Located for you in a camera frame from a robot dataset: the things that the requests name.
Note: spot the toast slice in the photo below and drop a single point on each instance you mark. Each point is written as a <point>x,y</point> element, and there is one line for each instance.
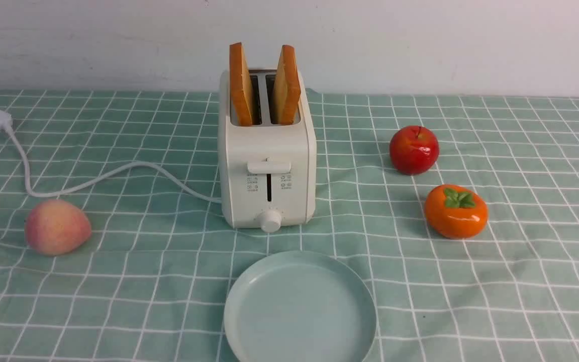
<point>241,90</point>
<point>286,92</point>

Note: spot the green checkered tablecloth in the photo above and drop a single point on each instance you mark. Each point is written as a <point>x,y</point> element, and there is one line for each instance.
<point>150,283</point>

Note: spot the pink peach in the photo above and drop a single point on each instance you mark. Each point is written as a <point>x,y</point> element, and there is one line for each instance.
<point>56,227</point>

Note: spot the red apple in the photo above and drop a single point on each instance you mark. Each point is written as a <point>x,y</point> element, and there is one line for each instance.
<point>413,150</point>

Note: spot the white two-slot toaster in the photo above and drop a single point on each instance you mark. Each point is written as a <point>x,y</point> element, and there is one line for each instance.
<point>267,171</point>

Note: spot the orange persimmon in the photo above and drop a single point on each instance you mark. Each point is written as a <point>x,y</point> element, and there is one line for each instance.
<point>455,212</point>

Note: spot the light blue round plate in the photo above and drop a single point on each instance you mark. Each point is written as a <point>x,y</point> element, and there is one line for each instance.
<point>300,306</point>

